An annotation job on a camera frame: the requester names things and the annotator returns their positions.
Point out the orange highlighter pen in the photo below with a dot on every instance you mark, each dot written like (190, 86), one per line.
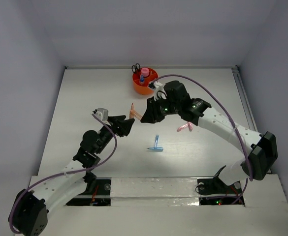
(133, 113)

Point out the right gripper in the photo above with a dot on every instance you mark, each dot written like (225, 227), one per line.
(151, 115)

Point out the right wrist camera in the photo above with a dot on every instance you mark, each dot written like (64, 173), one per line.
(156, 86)

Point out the orange round organizer container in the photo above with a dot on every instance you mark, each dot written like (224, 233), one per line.
(144, 89)

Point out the black scissors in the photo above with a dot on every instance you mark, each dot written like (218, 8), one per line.
(136, 68)

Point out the blue pen flat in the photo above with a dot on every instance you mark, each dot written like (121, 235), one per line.
(157, 149)

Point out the pink pen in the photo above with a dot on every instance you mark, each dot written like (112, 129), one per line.
(190, 126)
(183, 127)

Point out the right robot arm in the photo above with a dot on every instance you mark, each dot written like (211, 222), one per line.
(260, 150)

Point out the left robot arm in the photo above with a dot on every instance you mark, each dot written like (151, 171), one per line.
(33, 205)

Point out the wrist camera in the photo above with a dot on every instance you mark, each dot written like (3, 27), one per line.
(100, 113)
(156, 86)

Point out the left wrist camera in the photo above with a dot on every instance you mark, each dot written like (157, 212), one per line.
(100, 113)

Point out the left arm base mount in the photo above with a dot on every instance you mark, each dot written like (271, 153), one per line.
(96, 194)

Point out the pink pen upper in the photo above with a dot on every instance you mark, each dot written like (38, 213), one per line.
(190, 126)

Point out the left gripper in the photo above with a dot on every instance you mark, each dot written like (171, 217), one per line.
(121, 129)

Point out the clear blue capped glue bottle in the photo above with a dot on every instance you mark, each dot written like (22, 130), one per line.
(141, 80)

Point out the pink pen lower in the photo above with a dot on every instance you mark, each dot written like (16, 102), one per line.
(183, 127)

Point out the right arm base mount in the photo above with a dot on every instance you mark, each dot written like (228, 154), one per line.
(212, 191)

